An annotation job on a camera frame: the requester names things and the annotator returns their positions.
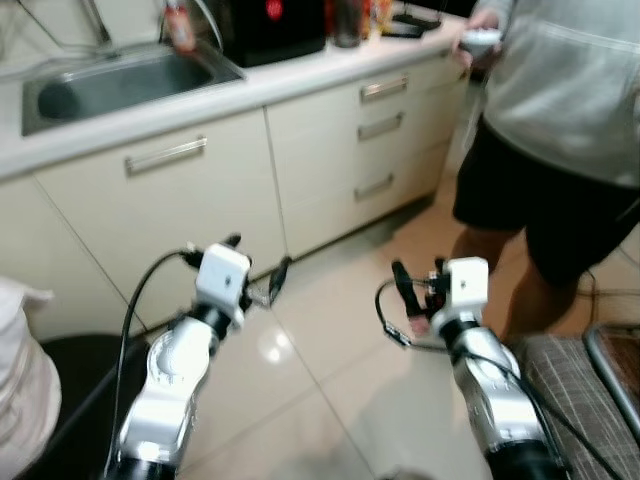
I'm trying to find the white handheld controller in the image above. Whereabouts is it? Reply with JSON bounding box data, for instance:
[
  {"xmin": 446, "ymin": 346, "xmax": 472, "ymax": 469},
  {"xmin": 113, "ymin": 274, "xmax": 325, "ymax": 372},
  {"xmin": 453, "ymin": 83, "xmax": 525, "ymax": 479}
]
[{"xmin": 459, "ymin": 29, "xmax": 504, "ymax": 59}]

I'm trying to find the person's right hand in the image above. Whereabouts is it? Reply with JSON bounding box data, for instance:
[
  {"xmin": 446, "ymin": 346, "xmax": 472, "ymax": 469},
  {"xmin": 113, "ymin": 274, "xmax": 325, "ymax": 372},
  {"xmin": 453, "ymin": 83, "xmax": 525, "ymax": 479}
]
[{"xmin": 462, "ymin": 8, "xmax": 503, "ymax": 73}]

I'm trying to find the deep cream drawer front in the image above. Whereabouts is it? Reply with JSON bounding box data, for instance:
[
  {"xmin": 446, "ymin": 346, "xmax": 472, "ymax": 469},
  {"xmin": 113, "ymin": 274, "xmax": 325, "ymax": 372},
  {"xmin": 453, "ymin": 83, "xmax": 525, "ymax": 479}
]
[{"xmin": 271, "ymin": 125, "xmax": 464, "ymax": 260}]

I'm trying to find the shallow cream drawer front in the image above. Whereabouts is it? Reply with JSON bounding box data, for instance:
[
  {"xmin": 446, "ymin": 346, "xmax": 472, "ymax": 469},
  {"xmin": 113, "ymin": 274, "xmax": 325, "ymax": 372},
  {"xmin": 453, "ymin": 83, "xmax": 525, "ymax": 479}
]
[
  {"xmin": 264, "ymin": 52, "xmax": 469, "ymax": 151},
  {"xmin": 267, "ymin": 88, "xmax": 467, "ymax": 191}
]

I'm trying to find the grey checked cloth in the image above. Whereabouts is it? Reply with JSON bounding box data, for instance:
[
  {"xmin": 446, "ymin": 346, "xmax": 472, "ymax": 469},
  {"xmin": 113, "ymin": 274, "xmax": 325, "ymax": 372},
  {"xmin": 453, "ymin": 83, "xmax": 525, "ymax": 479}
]
[{"xmin": 512, "ymin": 333, "xmax": 640, "ymax": 480}]

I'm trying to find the plain cream cabinet door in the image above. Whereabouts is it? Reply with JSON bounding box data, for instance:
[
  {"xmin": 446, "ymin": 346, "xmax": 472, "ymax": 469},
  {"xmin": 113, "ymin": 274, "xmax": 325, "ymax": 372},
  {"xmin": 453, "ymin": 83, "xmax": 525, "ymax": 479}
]
[{"xmin": 0, "ymin": 170, "xmax": 143, "ymax": 341}]

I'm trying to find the steel kitchen sink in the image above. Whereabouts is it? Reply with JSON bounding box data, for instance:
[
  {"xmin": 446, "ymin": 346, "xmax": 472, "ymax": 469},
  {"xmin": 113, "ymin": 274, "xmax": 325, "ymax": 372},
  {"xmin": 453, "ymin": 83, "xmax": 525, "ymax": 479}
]
[{"xmin": 20, "ymin": 42, "xmax": 247, "ymax": 138}]

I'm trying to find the black appliance with red logo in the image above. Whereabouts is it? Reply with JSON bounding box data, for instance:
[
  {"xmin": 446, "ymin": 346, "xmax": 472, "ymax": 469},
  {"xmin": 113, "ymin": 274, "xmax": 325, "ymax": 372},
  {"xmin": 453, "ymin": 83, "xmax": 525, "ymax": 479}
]
[{"xmin": 213, "ymin": 0, "xmax": 329, "ymax": 69}]

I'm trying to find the chrome sink faucet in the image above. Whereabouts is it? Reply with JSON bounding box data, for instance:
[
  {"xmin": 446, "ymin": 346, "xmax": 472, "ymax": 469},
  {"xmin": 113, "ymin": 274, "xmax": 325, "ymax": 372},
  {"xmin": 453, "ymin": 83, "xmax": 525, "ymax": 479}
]
[{"xmin": 190, "ymin": 0, "xmax": 227, "ymax": 56}]

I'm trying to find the person in grey hoodie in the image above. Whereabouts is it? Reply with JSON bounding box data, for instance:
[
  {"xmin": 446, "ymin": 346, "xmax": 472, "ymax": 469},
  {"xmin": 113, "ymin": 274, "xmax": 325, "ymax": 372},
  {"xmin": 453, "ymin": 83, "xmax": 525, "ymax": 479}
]
[{"xmin": 452, "ymin": 0, "xmax": 640, "ymax": 343}]

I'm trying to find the red bottle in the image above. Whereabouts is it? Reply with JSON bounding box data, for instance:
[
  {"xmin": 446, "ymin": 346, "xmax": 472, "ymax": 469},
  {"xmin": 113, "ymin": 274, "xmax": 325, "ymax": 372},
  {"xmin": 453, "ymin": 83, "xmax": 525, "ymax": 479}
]
[{"xmin": 164, "ymin": 0, "xmax": 198, "ymax": 54}]

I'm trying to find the flat black tray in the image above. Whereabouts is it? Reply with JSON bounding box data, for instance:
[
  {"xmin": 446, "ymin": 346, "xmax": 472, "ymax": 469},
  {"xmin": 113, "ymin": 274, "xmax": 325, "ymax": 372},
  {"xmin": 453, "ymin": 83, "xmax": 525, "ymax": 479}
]
[{"xmin": 386, "ymin": 9, "xmax": 443, "ymax": 40}]

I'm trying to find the dark glass jar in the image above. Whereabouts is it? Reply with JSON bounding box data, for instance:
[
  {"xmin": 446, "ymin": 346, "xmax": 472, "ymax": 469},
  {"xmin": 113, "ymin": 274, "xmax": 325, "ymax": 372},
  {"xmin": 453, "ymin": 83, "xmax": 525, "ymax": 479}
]
[{"xmin": 333, "ymin": 0, "xmax": 363, "ymax": 50}]

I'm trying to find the white cloth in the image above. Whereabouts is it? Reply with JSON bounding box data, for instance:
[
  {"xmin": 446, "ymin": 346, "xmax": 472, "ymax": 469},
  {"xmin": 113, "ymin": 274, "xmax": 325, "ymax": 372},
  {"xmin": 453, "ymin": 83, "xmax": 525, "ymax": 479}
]
[{"xmin": 0, "ymin": 277, "xmax": 64, "ymax": 477}]

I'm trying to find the orange yellow bottle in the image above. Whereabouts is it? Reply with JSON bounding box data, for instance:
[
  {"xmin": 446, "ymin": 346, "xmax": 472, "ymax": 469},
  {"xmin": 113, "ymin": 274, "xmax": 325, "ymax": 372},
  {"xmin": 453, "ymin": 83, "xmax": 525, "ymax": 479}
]
[{"xmin": 364, "ymin": 0, "xmax": 394, "ymax": 40}]

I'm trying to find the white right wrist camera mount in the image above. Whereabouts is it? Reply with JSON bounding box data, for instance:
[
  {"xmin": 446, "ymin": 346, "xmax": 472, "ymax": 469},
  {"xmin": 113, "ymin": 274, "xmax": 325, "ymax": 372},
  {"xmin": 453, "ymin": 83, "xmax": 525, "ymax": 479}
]
[{"xmin": 444, "ymin": 257, "xmax": 492, "ymax": 317}]

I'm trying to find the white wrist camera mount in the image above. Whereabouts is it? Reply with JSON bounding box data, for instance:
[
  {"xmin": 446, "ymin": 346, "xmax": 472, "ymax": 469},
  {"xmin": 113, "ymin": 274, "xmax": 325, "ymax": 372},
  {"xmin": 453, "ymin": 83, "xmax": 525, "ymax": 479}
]
[
  {"xmin": 193, "ymin": 243, "xmax": 253, "ymax": 313},
  {"xmin": 444, "ymin": 257, "xmax": 492, "ymax": 317}
]

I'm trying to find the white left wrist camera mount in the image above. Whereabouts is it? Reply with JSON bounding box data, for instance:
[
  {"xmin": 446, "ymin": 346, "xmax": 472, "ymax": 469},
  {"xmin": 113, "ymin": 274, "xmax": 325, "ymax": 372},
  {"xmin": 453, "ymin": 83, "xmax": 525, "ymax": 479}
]
[{"xmin": 193, "ymin": 243, "xmax": 253, "ymax": 313}]

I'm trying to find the cream cabinet door with handle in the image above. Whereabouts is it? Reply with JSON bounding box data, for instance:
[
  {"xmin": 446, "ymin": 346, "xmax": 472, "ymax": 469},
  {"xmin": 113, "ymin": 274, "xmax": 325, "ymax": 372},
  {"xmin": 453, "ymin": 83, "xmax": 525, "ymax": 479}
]
[{"xmin": 33, "ymin": 106, "xmax": 289, "ymax": 333}]

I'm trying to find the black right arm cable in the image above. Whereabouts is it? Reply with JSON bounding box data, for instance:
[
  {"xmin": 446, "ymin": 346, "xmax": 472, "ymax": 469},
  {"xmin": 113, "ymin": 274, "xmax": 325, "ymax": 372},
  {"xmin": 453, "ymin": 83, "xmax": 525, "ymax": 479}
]
[{"xmin": 375, "ymin": 280, "xmax": 626, "ymax": 480}]

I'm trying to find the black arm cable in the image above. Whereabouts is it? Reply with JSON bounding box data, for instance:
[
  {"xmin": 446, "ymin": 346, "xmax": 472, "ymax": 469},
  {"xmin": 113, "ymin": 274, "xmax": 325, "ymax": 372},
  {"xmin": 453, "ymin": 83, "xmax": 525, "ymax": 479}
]
[
  {"xmin": 375, "ymin": 280, "xmax": 626, "ymax": 480},
  {"xmin": 103, "ymin": 248, "xmax": 198, "ymax": 476}
]

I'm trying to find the short steel drawer handle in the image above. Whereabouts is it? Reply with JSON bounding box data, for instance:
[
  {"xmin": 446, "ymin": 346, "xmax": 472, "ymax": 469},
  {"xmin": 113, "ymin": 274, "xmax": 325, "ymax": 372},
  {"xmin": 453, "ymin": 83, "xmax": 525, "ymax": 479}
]
[
  {"xmin": 352, "ymin": 172, "xmax": 397, "ymax": 202},
  {"xmin": 356, "ymin": 112, "xmax": 406, "ymax": 142},
  {"xmin": 359, "ymin": 76, "xmax": 410, "ymax": 105}
]

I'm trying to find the long steel cabinet handle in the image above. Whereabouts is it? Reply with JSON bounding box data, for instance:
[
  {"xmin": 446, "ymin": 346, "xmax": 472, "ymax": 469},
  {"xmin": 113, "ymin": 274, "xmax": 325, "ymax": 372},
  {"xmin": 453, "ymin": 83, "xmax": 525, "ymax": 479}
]
[{"xmin": 124, "ymin": 136, "xmax": 209, "ymax": 177}]

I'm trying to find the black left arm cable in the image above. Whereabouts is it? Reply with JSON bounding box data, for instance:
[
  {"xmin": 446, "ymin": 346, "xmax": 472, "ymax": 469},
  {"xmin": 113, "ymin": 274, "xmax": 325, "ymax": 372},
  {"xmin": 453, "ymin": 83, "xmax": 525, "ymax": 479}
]
[{"xmin": 103, "ymin": 248, "xmax": 198, "ymax": 476}]

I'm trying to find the chrome tube frame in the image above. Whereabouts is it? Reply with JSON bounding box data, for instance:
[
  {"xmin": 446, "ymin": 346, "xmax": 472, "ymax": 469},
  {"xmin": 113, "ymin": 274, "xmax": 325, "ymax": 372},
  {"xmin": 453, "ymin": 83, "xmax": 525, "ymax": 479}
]
[{"xmin": 583, "ymin": 323, "xmax": 640, "ymax": 437}]

